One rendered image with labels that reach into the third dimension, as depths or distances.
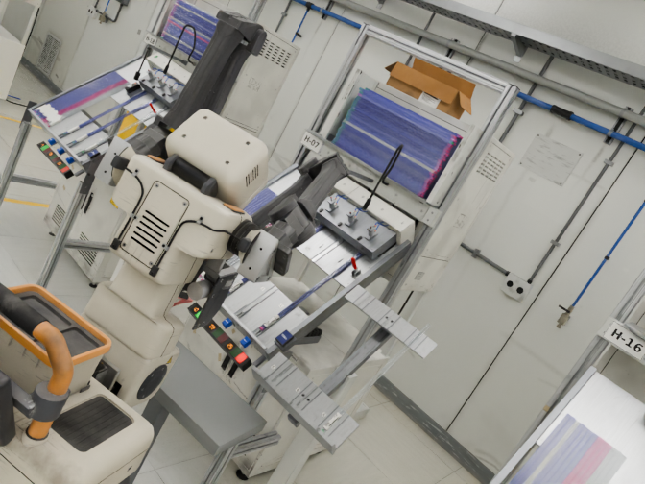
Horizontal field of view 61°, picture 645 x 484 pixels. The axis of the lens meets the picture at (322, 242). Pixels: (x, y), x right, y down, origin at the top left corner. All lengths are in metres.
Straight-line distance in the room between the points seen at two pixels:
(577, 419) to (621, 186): 1.87
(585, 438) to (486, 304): 1.86
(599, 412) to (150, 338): 1.31
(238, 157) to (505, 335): 2.58
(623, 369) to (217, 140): 1.49
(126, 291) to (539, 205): 2.68
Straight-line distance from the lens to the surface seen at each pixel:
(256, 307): 1.99
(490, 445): 3.65
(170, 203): 1.23
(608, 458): 1.81
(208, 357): 2.53
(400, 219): 2.12
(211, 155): 1.24
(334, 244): 2.15
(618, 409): 1.91
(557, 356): 3.46
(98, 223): 3.28
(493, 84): 2.17
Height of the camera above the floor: 1.54
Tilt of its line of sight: 13 degrees down
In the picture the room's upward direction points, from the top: 29 degrees clockwise
